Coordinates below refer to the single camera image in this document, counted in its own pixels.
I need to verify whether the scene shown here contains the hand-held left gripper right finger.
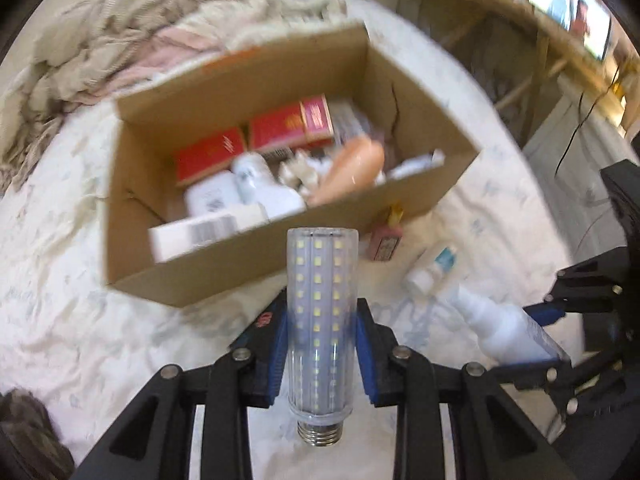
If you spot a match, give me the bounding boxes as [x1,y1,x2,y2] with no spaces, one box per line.
[356,299,576,480]

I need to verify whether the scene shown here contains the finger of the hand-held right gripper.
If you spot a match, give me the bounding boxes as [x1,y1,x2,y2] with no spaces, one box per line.
[492,359,625,415]
[522,247,631,328]

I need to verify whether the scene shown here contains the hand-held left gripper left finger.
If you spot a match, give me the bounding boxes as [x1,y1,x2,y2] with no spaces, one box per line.
[72,290,290,480]

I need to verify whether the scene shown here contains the white spray bottle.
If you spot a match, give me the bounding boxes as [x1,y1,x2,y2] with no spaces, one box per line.
[447,282,572,363]

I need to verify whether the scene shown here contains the white corn light bulb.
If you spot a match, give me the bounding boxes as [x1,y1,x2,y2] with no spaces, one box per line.
[286,227,359,447]

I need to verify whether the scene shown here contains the cardboard box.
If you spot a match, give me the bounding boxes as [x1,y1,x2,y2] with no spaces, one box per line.
[102,22,483,308]

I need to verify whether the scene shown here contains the pink perfume bottle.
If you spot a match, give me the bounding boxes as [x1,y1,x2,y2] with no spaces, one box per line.
[369,202,405,262]

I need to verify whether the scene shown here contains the white barcode box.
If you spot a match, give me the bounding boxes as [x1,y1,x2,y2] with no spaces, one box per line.
[149,202,271,263]

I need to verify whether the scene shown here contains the white pill bottle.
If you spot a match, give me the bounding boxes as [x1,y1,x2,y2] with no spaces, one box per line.
[232,152,307,221]

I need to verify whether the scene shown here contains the orange tube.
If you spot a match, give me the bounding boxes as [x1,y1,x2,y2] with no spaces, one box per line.
[306,137,387,206]

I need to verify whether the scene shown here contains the small white blue-label bottle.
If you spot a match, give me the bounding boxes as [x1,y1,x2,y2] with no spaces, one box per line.
[402,246,458,297]

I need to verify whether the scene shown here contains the floral bedsheet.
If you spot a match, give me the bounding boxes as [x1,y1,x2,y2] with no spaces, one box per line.
[0,0,591,480]

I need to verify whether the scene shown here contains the crumpled white tissue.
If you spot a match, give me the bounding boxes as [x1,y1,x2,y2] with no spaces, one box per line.
[277,150,331,193]

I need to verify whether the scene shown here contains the television screen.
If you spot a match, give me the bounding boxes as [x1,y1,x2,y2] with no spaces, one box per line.
[527,0,613,63]

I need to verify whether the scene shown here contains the blue and white medicine box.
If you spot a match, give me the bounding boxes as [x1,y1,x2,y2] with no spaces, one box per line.
[387,149,446,181]

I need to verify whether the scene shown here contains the bubble wrapped white pack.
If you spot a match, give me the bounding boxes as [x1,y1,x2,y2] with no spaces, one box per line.
[330,100,371,141]

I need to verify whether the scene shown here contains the small pink red box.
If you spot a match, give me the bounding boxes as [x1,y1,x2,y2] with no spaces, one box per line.
[301,94,335,143]

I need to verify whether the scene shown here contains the camouflage clothing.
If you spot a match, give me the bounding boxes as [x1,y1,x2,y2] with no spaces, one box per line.
[0,389,76,480]

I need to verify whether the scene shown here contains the pink cloth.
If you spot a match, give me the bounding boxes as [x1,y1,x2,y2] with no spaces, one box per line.
[112,25,223,93]

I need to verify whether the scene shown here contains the beige floral quilt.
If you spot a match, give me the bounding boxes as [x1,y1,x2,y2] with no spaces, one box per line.
[0,0,351,196]

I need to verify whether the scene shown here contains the black cable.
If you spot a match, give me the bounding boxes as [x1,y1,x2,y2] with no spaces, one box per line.
[552,67,623,176]

